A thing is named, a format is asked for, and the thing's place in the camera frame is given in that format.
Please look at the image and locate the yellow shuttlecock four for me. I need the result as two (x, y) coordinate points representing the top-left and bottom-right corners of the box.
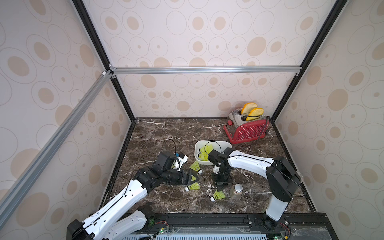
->
(185, 183), (200, 192)

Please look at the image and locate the yellow shuttlecock one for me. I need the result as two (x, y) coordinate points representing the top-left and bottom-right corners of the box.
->
(210, 190), (226, 202)

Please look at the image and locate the yellow shuttlecock two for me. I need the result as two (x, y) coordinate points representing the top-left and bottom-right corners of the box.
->
(200, 144), (214, 154)

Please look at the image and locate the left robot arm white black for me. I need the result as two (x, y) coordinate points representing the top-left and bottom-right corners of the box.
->
(66, 151), (199, 240)

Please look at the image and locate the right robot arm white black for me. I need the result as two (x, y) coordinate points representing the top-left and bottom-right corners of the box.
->
(208, 148), (302, 231)

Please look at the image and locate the white plastic storage box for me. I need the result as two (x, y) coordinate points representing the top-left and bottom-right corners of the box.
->
(194, 141), (232, 165)

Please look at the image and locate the yellow shuttlecock six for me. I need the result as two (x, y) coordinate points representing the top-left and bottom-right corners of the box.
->
(190, 161), (203, 175)

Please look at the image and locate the glass spice jar silver lid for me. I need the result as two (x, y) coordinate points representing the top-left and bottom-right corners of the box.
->
(230, 184), (243, 202)

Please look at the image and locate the yellow shuttlecock seven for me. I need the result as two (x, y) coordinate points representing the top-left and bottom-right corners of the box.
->
(198, 153), (209, 161)

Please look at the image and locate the red toaster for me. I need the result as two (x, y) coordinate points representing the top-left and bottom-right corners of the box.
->
(224, 110), (271, 144)

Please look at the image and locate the yellow bread slice front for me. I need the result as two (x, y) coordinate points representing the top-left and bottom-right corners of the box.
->
(246, 108), (264, 121)

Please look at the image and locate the yellow bread slice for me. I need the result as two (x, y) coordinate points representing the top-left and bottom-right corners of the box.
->
(246, 108), (264, 121)
(241, 103), (258, 115)

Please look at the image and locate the yellow bread slice rear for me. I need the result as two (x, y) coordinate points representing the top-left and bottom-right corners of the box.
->
(241, 103), (258, 115)

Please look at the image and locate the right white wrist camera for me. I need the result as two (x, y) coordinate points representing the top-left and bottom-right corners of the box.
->
(213, 166), (220, 175)

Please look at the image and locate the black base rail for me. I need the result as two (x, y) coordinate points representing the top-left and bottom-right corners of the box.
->
(113, 212), (340, 240)

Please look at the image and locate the aluminium frame bar rear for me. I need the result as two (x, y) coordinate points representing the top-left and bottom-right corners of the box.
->
(112, 66), (302, 75)

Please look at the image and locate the aluminium frame bar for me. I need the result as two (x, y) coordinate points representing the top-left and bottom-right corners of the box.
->
(112, 66), (302, 75)
(1, 70), (112, 228)

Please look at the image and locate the aluminium frame bar left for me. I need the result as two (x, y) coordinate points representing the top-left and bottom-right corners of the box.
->
(1, 70), (112, 228)

